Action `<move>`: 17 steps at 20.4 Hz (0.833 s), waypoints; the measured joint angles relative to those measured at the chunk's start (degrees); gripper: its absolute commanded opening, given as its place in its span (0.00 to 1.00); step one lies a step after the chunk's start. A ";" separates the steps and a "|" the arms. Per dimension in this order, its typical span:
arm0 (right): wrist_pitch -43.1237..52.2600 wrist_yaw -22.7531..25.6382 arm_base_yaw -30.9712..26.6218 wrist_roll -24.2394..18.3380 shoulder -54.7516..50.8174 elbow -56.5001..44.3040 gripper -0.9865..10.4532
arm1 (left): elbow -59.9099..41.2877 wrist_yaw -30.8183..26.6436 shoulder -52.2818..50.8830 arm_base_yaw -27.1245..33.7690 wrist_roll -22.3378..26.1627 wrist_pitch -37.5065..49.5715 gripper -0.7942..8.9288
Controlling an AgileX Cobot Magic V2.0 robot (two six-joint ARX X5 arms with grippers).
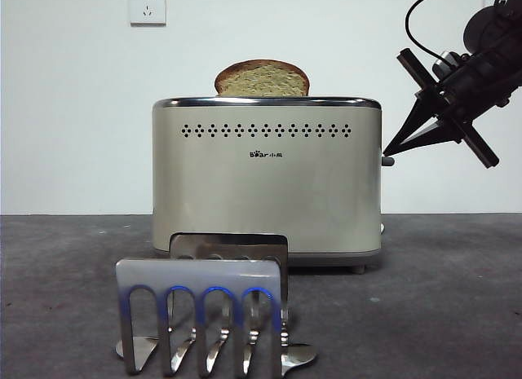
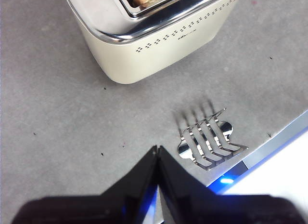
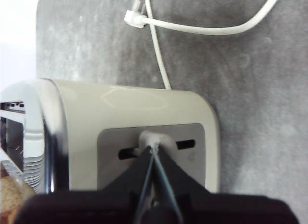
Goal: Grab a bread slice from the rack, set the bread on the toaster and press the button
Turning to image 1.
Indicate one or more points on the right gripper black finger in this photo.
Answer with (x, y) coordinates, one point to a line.
(414, 124)
(442, 134)

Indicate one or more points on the grey toaster lever knob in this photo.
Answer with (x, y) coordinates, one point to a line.
(388, 161)

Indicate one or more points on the brown-crusted bread slice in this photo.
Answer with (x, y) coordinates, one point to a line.
(261, 81)

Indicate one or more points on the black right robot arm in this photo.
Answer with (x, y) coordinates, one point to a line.
(487, 26)

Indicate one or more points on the beige metal toaster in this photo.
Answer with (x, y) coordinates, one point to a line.
(265, 191)

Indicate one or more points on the stainless steel toast rack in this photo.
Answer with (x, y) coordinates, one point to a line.
(195, 273)

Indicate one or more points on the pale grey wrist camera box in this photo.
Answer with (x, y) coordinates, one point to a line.
(445, 63)

